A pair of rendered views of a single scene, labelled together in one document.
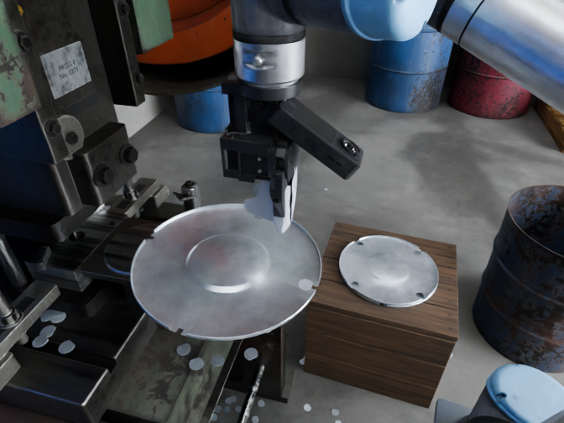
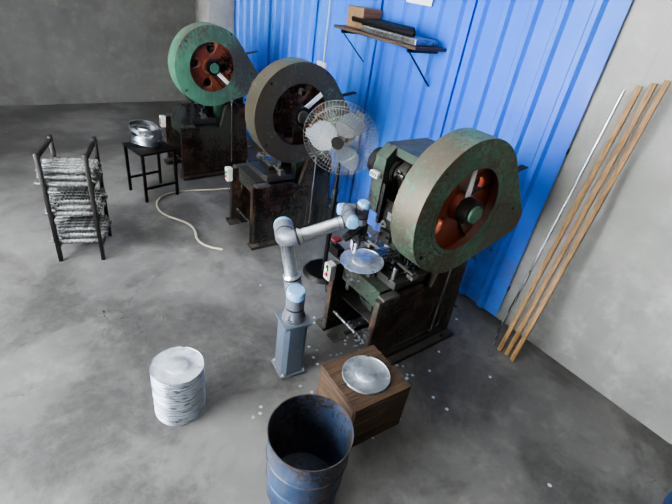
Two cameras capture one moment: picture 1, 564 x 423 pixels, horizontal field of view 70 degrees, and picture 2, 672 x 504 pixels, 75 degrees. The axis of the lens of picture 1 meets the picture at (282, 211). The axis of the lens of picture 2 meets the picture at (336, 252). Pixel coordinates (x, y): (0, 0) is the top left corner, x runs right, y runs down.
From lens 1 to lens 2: 283 cm
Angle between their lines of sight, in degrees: 94
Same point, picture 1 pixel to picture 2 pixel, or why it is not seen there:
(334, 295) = (369, 352)
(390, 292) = (354, 363)
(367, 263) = (374, 369)
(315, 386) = not seen: hidden behind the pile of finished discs
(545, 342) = (291, 437)
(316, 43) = not seen: outside the picture
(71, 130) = (384, 224)
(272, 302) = (345, 259)
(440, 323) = (330, 365)
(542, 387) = (296, 291)
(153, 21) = not seen: hidden behind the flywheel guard
